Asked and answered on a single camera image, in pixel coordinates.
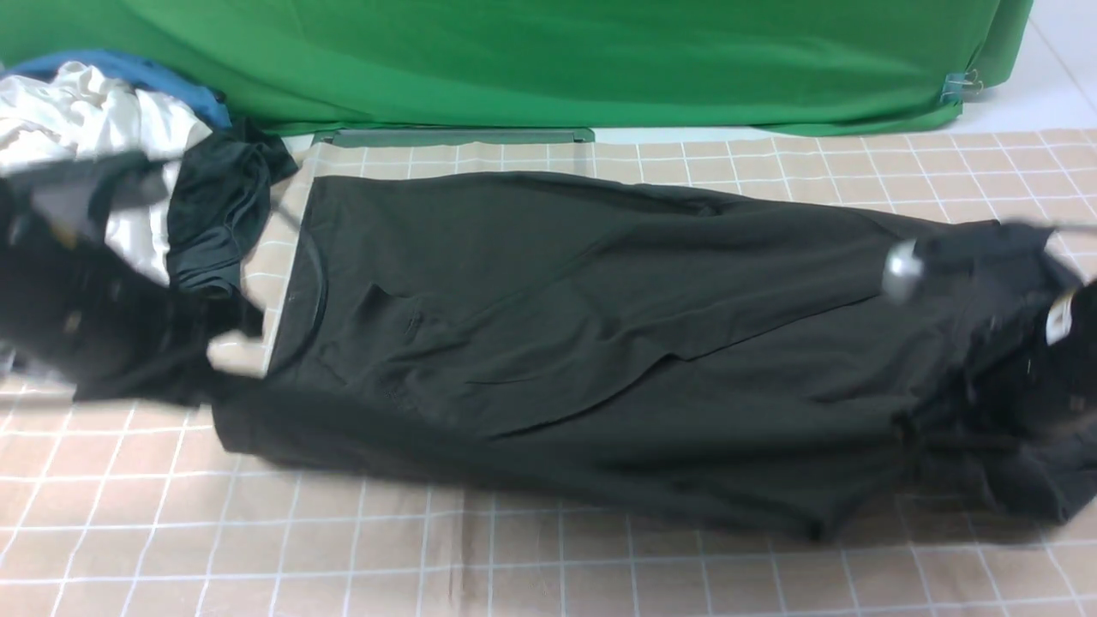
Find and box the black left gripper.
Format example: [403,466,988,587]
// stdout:
[72,257,264,405]

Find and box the dark gray long-sleeved shirt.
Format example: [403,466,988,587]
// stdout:
[213,172,1094,539]

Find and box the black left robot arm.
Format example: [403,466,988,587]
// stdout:
[1,152,259,407]

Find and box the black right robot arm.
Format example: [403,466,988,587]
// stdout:
[1029,280,1096,440]

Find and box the dark teal crumpled shirt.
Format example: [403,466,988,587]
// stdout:
[165,117,298,296]

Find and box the white crumpled shirt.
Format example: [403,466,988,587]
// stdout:
[1,61,212,285]

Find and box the beige checkered tablecloth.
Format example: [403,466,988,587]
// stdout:
[1,130,1094,616]

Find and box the blue crumpled garment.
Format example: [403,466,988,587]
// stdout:
[3,48,231,130]

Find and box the green backdrop cloth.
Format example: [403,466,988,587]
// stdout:
[1,1,1032,136]

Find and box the metal binder clip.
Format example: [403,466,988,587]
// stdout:
[938,69,985,105]

